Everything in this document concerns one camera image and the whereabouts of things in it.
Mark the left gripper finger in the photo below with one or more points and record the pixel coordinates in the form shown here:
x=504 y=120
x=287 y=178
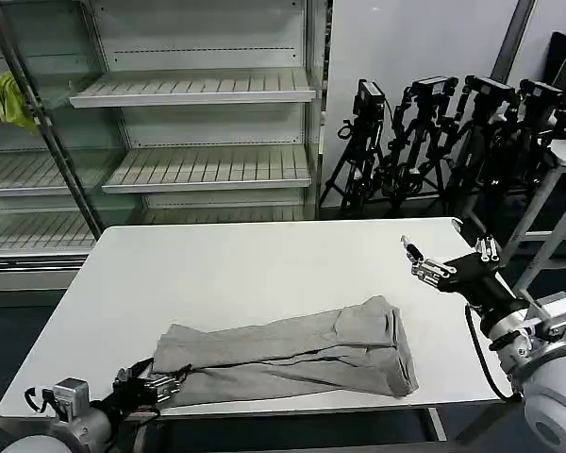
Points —
x=162 y=388
x=139 y=368

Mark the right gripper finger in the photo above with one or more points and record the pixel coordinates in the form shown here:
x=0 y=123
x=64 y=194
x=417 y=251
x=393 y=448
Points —
x=488 y=250
x=431 y=271

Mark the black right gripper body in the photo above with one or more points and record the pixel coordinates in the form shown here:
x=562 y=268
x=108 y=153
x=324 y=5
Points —
x=478 y=280

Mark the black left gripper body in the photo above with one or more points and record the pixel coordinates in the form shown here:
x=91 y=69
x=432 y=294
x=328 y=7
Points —
x=131 y=391

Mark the grey printed shirt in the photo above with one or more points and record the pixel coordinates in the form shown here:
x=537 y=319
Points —
x=287 y=344

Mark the black monitor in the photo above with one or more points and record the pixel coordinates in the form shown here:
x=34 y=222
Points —
x=563 y=61

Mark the white open display shelf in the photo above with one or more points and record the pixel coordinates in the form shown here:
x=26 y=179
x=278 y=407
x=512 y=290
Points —
x=207 y=170

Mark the glass-sided display shelf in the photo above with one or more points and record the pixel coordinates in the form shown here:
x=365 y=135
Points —
x=23 y=174

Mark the green cloth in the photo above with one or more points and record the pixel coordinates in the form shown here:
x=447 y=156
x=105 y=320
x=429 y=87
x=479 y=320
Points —
x=11 y=101

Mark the grey wall pillar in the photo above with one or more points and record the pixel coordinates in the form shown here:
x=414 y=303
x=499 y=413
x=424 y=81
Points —
x=514 y=42

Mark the black metal rack post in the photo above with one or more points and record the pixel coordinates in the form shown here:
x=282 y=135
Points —
x=52 y=132

